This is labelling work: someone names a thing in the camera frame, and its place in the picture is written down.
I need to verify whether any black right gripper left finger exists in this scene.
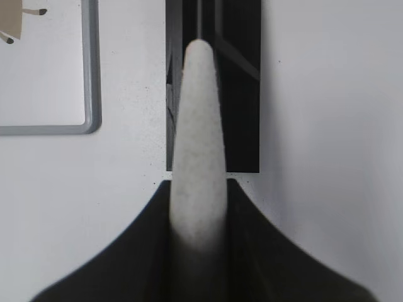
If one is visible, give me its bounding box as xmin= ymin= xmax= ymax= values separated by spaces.
xmin=33 ymin=181 xmax=171 ymax=301

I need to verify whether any black knife stand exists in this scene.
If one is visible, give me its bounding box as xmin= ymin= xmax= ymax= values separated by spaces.
xmin=166 ymin=1 xmax=262 ymax=173

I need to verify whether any white grey-rimmed cutting board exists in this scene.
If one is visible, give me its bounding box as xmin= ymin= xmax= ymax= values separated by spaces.
xmin=1 ymin=1 xmax=101 ymax=136

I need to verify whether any white-handled kitchen knife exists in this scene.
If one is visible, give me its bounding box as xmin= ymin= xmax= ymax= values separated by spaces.
xmin=169 ymin=0 xmax=228 ymax=252

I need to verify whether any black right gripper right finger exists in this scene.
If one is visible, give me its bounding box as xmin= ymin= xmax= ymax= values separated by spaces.
xmin=227 ymin=179 xmax=376 ymax=301

